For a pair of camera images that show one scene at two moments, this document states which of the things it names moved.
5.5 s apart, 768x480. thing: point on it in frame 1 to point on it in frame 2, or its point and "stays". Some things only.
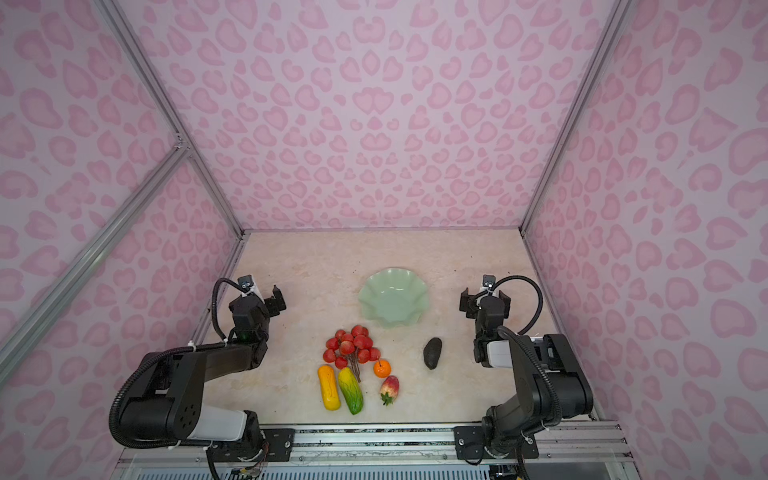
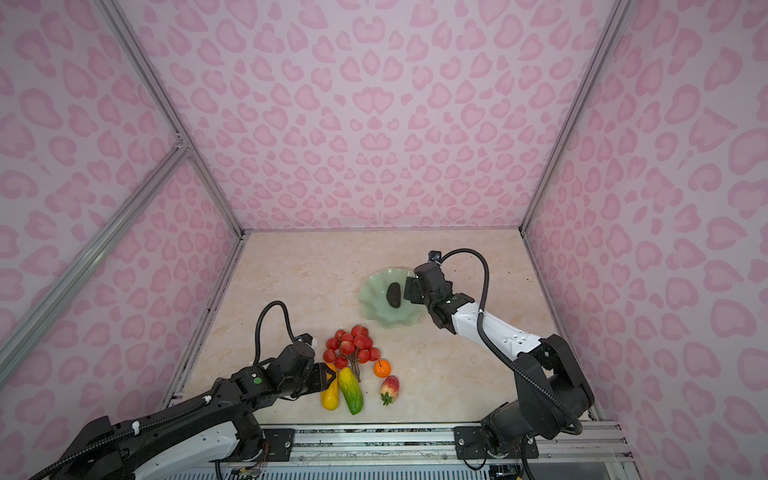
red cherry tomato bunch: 355,348 stays
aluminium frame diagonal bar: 16,341 stays
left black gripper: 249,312 to 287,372
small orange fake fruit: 382,368 stays
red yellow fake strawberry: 389,389 stays
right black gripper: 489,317 to 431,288
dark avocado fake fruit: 431,352 to 393,295
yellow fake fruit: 331,395 stays
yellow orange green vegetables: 351,390 stays
